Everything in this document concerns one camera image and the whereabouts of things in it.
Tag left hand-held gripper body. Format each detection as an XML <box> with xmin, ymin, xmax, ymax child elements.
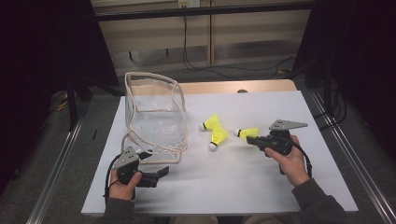
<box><xmin>112</xmin><ymin>147</ymin><xmax>161</xmax><ymax>189</ymax></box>

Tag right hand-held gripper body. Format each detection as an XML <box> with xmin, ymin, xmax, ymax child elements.
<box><xmin>263</xmin><ymin>119</ymin><xmax>308</xmax><ymax>157</ymax></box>

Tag yellow shuttlecock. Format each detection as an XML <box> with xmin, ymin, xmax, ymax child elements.
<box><xmin>233</xmin><ymin>126</ymin><xmax>261</xmax><ymax>140</ymax></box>
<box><xmin>208</xmin><ymin>126</ymin><xmax>230</xmax><ymax>152</ymax></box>
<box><xmin>199</xmin><ymin>113</ymin><xmax>222</xmax><ymax>133</ymax></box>

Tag clear plastic bag beige trim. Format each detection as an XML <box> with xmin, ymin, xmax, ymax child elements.
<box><xmin>120</xmin><ymin>71</ymin><xmax>189</xmax><ymax>165</ymax></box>

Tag person's left hand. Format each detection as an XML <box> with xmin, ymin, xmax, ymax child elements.
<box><xmin>107</xmin><ymin>169</ymin><xmax>143</xmax><ymax>200</ymax></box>

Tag person's right hand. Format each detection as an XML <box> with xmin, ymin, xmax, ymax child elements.
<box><xmin>264</xmin><ymin>134</ymin><xmax>311</xmax><ymax>189</ymax></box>

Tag wooden table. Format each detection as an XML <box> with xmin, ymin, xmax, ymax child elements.
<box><xmin>178</xmin><ymin>78</ymin><xmax>298</xmax><ymax>95</ymax></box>

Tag white board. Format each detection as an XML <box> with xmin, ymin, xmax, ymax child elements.
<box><xmin>80</xmin><ymin>91</ymin><xmax>359</xmax><ymax>217</ymax></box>

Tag person's left leg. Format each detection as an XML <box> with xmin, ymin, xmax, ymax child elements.
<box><xmin>172</xmin><ymin>216</ymin><xmax>219</xmax><ymax>224</ymax></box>

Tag person's leg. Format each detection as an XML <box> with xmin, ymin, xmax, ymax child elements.
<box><xmin>242</xmin><ymin>215</ymin><xmax>297</xmax><ymax>224</ymax></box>
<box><xmin>172</xmin><ymin>216</ymin><xmax>219</xmax><ymax>224</ymax></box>

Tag person's right leg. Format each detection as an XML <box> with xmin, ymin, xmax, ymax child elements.
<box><xmin>242</xmin><ymin>215</ymin><xmax>297</xmax><ymax>224</ymax></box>

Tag black stand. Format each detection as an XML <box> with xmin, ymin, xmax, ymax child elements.
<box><xmin>64</xmin><ymin>74</ymin><xmax>94</xmax><ymax>132</ymax></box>

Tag dark curtain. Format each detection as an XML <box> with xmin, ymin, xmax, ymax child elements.
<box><xmin>292</xmin><ymin>0</ymin><xmax>396</xmax><ymax>157</ymax></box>
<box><xmin>0</xmin><ymin>0</ymin><xmax>120</xmax><ymax>194</ymax></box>

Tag black horizontal bar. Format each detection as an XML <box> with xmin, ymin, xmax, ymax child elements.
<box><xmin>92</xmin><ymin>2</ymin><xmax>316</xmax><ymax>22</ymax></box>

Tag left hand-held gripper cable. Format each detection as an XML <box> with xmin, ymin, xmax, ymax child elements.
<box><xmin>103</xmin><ymin>153</ymin><xmax>122</xmax><ymax>200</ymax></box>

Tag hand-held gripper cable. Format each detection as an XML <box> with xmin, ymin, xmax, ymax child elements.
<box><xmin>103</xmin><ymin>153</ymin><xmax>122</xmax><ymax>200</ymax></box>
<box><xmin>288</xmin><ymin>136</ymin><xmax>313</xmax><ymax>179</ymax></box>

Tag right hand-held gripper cable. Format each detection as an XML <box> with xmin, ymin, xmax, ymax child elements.
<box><xmin>288</xmin><ymin>136</ymin><xmax>313</xmax><ymax>179</ymax></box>

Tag metal floor rail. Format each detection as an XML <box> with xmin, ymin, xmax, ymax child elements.
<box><xmin>26</xmin><ymin>118</ymin><xmax>85</xmax><ymax>224</ymax></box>
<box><xmin>311</xmin><ymin>91</ymin><xmax>396</xmax><ymax>224</ymax></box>

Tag black floor cables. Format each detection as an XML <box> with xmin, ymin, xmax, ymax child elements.
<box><xmin>312</xmin><ymin>80</ymin><xmax>348</xmax><ymax>130</ymax></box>

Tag yellow cable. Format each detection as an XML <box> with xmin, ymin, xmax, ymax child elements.
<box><xmin>55</xmin><ymin>96</ymin><xmax>69</xmax><ymax>112</ymax></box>

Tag black wall cable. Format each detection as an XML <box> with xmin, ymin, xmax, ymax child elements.
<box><xmin>181</xmin><ymin>15</ymin><xmax>297</xmax><ymax>80</ymax></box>

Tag white wall socket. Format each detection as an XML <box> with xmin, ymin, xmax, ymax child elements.
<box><xmin>177</xmin><ymin>0</ymin><xmax>201</xmax><ymax>8</ymax></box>

